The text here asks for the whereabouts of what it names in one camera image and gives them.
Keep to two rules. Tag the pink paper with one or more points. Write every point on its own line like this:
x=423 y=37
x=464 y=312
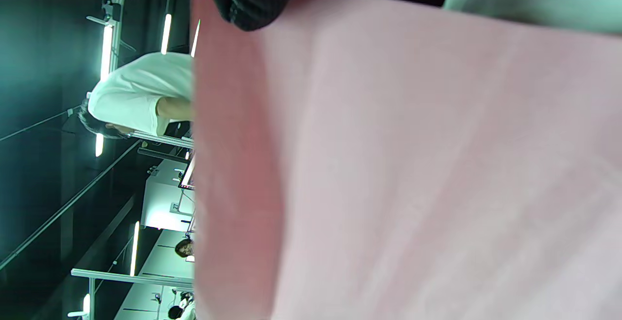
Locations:
x=388 y=164

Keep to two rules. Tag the white office desk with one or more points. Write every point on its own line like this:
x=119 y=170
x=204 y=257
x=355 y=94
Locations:
x=160 y=198

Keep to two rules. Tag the metal frame beam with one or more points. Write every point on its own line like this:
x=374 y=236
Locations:
x=126 y=277

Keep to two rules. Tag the ceiling light tube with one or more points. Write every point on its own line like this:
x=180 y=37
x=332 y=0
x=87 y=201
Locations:
x=106 y=52
x=99 y=145
x=195 y=38
x=134 y=249
x=166 y=33

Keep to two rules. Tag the computer monitor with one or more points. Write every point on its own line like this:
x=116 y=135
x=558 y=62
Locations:
x=187 y=176

